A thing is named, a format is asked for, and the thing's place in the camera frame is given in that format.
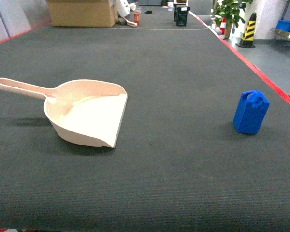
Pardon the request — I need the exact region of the beige plastic dustpan tray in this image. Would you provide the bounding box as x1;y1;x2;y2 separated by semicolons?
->
0;78;128;148

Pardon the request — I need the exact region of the blue plastic part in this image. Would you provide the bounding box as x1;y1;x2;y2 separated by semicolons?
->
233;90;270;134

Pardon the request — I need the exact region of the metal shelf rack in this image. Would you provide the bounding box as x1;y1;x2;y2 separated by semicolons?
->
270;0;290;46

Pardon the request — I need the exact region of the orange bottle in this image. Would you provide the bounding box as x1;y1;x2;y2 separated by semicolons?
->
134;12;140;25

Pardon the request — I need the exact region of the black box on table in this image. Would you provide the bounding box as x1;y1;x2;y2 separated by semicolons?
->
174;4;190;27

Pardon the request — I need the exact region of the red white traffic cone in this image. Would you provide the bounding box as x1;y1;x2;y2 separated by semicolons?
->
220;18;227;37

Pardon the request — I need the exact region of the yellow black traffic cone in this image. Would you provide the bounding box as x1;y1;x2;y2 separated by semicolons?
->
236;12;257;48

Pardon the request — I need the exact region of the large cardboard box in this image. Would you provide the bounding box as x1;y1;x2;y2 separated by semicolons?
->
46;0;118;27

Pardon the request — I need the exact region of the potted green plant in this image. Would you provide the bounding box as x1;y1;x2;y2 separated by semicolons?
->
213;0;253;39

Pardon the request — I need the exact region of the blue storage bin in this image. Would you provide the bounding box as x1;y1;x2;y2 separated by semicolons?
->
276;20;290;33

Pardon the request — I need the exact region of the red table frame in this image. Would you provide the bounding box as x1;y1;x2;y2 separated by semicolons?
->
189;11;290;105

